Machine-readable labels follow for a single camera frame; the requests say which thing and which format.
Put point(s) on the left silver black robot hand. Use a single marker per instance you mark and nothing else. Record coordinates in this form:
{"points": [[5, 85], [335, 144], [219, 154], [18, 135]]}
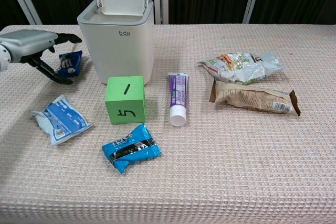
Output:
{"points": [[29, 43]]}

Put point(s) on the dark blue snack wrapper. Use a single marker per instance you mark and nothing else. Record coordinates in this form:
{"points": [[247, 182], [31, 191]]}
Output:
{"points": [[68, 64]]}

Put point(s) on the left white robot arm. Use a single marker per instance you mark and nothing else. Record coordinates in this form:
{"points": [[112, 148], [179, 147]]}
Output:
{"points": [[3, 58]]}

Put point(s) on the white trash bin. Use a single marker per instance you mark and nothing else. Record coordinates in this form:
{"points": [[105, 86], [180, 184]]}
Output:
{"points": [[118, 51]]}

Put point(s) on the light blue white packet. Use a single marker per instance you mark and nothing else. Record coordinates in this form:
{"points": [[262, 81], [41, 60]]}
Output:
{"points": [[61, 121]]}

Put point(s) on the green foam cube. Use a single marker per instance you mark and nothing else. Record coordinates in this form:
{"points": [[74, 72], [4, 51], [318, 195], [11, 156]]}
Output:
{"points": [[126, 103]]}

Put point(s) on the blue packet with black tape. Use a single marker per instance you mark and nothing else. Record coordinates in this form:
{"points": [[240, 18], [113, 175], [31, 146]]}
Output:
{"points": [[131, 148]]}

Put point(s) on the purple toothpaste tube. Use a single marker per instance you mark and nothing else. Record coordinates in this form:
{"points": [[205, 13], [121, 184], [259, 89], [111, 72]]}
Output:
{"points": [[178, 93]]}

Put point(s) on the silver green snack bag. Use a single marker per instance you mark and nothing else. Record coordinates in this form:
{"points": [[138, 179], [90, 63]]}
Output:
{"points": [[241, 69]]}

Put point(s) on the brown snack bar wrapper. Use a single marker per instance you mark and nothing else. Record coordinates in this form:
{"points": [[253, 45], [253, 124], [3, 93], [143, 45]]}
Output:
{"points": [[254, 98]]}

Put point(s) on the beige waffle tablecloth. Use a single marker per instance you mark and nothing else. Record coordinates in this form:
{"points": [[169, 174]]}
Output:
{"points": [[236, 169]]}

